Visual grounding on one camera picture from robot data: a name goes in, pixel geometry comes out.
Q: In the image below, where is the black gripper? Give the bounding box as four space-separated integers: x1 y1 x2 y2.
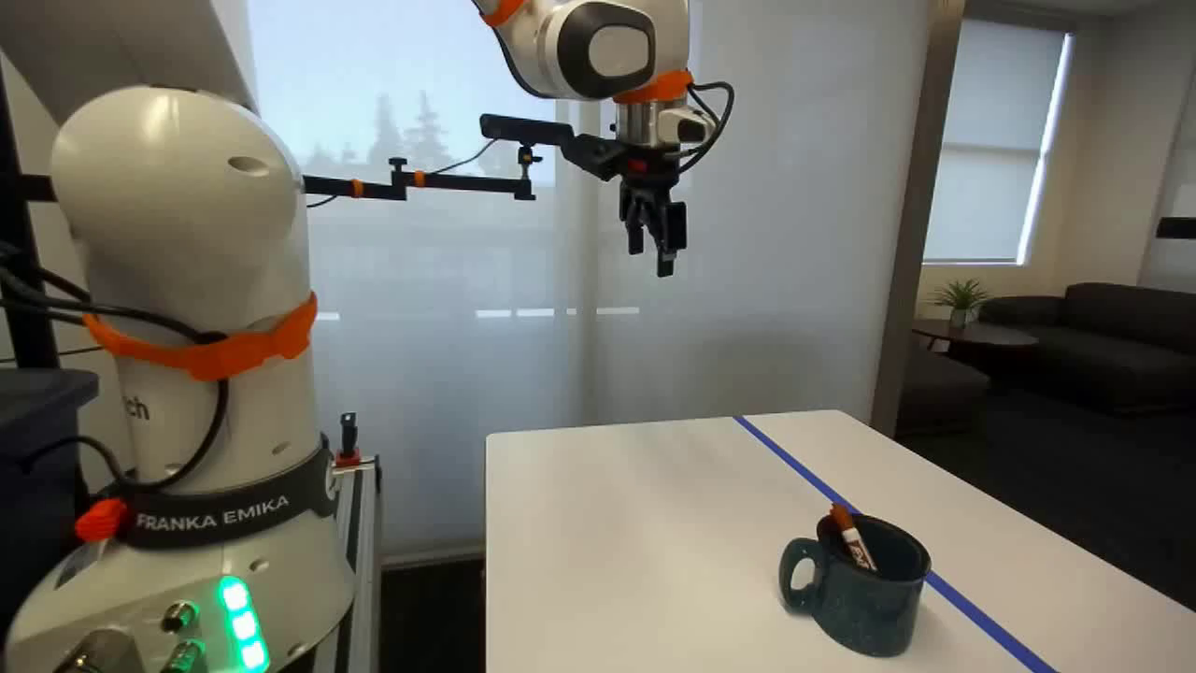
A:
616 133 693 279

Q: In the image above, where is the orange marker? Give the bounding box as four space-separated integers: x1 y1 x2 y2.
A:
825 501 882 579

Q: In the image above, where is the dark teal speckled mug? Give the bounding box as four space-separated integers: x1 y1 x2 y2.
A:
778 513 934 660

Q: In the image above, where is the long blue tape strip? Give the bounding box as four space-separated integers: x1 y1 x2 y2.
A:
729 410 1064 673

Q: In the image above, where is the small potted plant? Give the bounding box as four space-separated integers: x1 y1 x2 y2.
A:
934 271 990 336

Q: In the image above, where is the dark ottoman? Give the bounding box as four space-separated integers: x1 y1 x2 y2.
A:
894 349 996 437

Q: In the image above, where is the round dark coffee table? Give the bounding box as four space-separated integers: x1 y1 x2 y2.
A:
911 318 1043 376

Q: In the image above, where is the white window blind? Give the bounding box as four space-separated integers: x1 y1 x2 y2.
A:
925 15 1076 268

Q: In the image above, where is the small black clamp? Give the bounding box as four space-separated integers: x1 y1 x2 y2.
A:
338 407 365 471

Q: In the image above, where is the white stand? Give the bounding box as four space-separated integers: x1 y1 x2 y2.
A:
326 452 384 673

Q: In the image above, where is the dark sofa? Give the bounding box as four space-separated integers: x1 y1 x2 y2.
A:
981 279 1196 417

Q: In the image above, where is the black vertical pole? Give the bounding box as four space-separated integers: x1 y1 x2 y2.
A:
0 72 65 372

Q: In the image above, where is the black box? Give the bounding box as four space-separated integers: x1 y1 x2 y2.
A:
0 366 103 633

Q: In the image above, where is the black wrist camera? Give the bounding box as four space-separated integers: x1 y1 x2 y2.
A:
542 122 628 183

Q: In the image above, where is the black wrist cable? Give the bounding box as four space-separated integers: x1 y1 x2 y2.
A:
674 78 739 177

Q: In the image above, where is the black exterior camera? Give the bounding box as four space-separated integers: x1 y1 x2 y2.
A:
480 111 555 151

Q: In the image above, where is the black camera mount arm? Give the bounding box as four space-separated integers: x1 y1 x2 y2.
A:
298 154 542 208

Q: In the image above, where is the black base cable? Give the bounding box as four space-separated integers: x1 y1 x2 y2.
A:
0 238 235 492

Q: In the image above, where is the orange cable strap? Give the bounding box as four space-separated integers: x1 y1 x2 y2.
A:
80 290 321 386

